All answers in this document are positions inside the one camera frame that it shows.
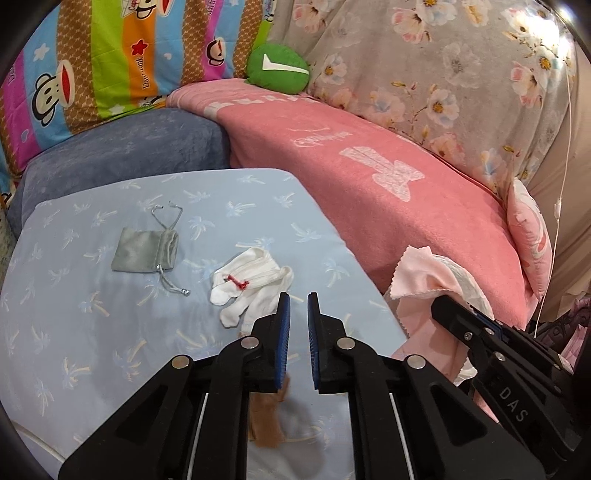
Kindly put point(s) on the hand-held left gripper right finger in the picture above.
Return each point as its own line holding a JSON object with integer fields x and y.
{"x": 314, "y": 346}

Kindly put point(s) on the pink blanket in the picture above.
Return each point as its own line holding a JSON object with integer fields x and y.
{"x": 323, "y": 194}

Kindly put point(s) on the green plush pillow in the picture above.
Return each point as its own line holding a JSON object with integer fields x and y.
{"x": 277, "y": 81}

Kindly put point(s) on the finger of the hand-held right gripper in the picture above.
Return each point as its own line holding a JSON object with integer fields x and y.
{"x": 457, "y": 323}
{"x": 494, "y": 325}

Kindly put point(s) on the beige cloth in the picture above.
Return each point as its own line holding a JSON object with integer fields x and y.
{"x": 545, "y": 175}

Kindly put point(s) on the colourful cartoon monkey quilt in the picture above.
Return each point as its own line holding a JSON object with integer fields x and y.
{"x": 115, "y": 55}

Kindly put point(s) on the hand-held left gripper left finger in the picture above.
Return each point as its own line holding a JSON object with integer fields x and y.
{"x": 282, "y": 341}

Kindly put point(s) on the pink printed pillow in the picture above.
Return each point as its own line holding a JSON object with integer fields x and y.
{"x": 526, "y": 221}

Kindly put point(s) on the tan stocking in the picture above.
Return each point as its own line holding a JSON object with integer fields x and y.
{"x": 268, "y": 424}

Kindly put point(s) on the pink zigzag-edged cloth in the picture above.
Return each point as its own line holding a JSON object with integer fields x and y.
{"x": 415, "y": 277}

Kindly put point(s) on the grey-blue velvet cushion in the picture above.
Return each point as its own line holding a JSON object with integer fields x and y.
{"x": 129, "y": 143}

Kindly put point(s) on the dark patterned cloth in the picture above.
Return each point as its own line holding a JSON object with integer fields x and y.
{"x": 570, "y": 323}

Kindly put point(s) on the white gloves with red tie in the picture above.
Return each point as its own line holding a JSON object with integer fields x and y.
{"x": 258, "y": 272}

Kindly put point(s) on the white pad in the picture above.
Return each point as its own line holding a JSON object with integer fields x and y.
{"x": 466, "y": 286}

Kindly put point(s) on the floral blanket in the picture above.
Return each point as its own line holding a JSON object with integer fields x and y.
{"x": 415, "y": 55}

